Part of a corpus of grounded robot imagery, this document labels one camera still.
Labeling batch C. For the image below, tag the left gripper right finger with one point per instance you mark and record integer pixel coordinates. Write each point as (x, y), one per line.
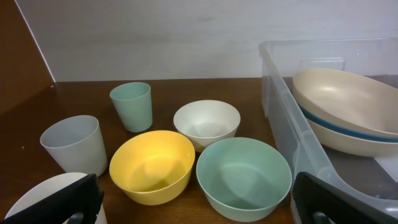
(319, 202)

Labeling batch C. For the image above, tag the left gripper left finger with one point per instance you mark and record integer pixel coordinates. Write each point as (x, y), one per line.
(62, 202)

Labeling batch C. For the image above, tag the cream wide bowl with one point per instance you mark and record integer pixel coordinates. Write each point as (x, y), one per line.
(353, 145)
(348, 100)

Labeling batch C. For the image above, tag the blue wide bowl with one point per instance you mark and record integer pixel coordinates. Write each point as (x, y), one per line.
(346, 131)

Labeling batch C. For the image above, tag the green small bowl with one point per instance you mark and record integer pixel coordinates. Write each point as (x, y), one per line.
(243, 179)

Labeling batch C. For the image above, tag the yellow small bowl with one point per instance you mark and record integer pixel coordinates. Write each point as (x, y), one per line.
(154, 167)

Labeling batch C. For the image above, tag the white small bowl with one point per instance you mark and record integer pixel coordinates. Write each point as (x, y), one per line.
(207, 121)

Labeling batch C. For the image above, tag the cream plastic cup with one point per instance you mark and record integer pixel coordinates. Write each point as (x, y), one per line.
(40, 193)

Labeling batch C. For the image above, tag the clear plastic storage bin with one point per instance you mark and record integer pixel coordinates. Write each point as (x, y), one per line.
(361, 177)

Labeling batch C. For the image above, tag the grey plastic cup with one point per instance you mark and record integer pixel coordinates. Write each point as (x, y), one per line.
(76, 144)

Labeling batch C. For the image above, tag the white label in bin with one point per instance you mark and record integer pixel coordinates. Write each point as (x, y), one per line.
(390, 165)

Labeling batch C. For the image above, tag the green plastic cup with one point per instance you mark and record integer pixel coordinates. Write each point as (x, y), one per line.
(133, 103)

